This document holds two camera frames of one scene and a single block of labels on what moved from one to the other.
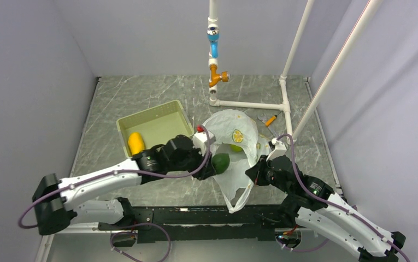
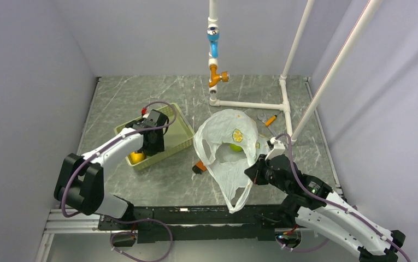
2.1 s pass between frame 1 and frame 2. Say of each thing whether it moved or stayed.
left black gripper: moved
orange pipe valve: stayed
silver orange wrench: stayed
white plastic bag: stayed
